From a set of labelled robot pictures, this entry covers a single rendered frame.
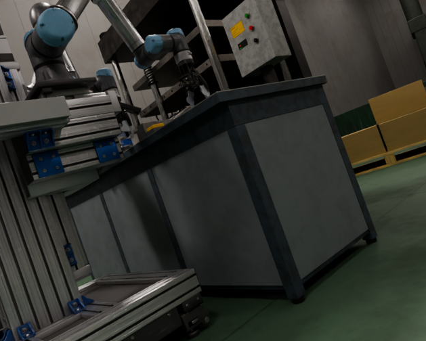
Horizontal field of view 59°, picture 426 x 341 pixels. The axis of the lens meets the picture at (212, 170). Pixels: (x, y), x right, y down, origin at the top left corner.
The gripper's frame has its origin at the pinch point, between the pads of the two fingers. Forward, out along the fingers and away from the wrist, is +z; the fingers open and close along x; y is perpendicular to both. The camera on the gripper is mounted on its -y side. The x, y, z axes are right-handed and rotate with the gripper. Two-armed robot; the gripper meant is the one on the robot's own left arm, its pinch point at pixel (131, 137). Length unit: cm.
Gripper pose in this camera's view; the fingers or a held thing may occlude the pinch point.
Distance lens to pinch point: 188.6
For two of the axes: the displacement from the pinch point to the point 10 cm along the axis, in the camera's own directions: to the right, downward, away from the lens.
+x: 4.7, -1.9, -8.6
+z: 3.4, 9.4, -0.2
